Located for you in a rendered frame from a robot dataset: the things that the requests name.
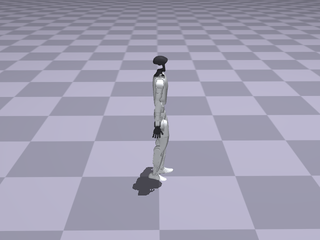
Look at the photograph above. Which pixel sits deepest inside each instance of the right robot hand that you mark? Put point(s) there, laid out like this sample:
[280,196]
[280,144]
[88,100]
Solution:
[157,131]

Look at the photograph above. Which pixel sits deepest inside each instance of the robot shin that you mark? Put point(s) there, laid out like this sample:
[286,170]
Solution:
[157,160]
[163,160]

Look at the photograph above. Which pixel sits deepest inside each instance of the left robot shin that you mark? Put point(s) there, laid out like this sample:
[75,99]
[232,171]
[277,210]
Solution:
[163,160]

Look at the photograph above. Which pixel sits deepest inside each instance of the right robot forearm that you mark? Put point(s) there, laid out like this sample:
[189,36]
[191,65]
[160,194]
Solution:
[157,113]

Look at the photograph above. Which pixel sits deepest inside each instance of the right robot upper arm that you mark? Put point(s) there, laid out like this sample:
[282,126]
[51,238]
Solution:
[159,86]

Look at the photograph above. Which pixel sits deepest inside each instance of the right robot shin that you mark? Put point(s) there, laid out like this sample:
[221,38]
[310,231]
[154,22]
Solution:
[157,160]

